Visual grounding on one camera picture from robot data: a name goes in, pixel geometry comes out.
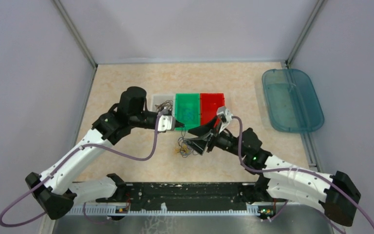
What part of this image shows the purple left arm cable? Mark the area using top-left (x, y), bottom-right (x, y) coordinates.
top-left (0, 110), bottom-right (171, 227)

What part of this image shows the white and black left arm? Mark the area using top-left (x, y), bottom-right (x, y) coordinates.
top-left (25, 86), bottom-right (184, 220)

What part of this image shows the red plastic bin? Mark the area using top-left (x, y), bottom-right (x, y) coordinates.
top-left (200, 93), bottom-right (225, 125)

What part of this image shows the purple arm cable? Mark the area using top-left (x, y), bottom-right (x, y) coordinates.
top-left (0, 110), bottom-right (171, 227)
top-left (230, 116), bottom-right (374, 234)

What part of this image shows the white slotted cable duct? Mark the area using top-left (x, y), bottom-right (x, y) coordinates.
top-left (85, 205), bottom-right (261, 216)

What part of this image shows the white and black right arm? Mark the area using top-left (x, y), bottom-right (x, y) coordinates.
top-left (186, 117), bottom-right (361, 227)

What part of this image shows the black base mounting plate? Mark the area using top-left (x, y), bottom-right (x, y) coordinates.
top-left (96, 182), bottom-right (284, 212)

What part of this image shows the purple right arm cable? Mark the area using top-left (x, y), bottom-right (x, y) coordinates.
top-left (230, 116), bottom-right (374, 234)

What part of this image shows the coloured cable bundle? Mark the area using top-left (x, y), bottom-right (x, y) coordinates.
top-left (173, 127), bottom-right (201, 158)

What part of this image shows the teal transparent plastic basin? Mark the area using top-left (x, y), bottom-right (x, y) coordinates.
top-left (262, 69), bottom-right (324, 133)

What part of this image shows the brown cable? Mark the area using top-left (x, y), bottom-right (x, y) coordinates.
top-left (154, 99), bottom-right (175, 114)

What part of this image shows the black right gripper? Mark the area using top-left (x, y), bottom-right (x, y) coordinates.
top-left (184, 115), bottom-right (246, 158)

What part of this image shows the green plastic bin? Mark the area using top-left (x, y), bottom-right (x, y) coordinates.
top-left (174, 93), bottom-right (201, 130)

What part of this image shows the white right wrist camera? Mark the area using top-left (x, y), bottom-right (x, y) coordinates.
top-left (216, 106), bottom-right (233, 134)

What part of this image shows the white plastic bin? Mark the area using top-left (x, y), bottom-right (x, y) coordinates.
top-left (150, 94), bottom-right (175, 116)

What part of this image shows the blue cable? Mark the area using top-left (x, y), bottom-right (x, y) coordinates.
top-left (180, 105), bottom-right (198, 125)

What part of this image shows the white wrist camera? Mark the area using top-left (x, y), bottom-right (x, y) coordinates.
top-left (157, 115), bottom-right (176, 132)
top-left (216, 106), bottom-right (233, 134)

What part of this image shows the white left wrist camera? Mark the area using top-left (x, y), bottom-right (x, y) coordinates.
top-left (157, 115), bottom-right (176, 132)

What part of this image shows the right aluminium frame post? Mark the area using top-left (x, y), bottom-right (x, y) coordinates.
top-left (284, 0), bottom-right (328, 69)

